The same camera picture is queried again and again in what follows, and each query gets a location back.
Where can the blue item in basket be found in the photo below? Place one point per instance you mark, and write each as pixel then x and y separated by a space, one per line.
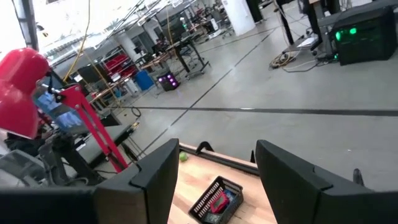
pixel 230 195

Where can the black mesh basket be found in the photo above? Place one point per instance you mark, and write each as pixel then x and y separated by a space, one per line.
pixel 202 203

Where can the small pink labelled box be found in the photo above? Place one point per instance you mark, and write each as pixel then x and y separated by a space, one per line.
pixel 219 202

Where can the black computer green lights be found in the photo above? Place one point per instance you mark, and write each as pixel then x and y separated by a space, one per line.
pixel 363 37

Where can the black table edge rail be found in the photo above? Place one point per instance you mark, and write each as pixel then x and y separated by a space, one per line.
pixel 224 160

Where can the tall black cabinet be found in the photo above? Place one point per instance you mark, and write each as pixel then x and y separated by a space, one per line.
pixel 255 9

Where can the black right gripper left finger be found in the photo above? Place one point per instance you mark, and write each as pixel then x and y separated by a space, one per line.
pixel 146 193

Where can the small green white block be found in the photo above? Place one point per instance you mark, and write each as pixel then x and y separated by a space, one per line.
pixel 183 156

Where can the black work desk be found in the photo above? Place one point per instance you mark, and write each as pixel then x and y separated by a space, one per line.
pixel 186 46

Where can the black computer purple lights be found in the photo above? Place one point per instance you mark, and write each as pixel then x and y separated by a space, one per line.
pixel 168 81

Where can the white building column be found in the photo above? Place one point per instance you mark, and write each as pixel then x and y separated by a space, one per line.
pixel 237 17

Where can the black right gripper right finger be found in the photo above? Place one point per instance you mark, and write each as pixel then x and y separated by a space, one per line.
pixel 292 193

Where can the red desk lamp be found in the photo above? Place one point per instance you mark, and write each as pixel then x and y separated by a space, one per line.
pixel 18 93

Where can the blue plastic bin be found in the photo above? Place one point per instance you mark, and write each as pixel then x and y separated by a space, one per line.
pixel 144 80

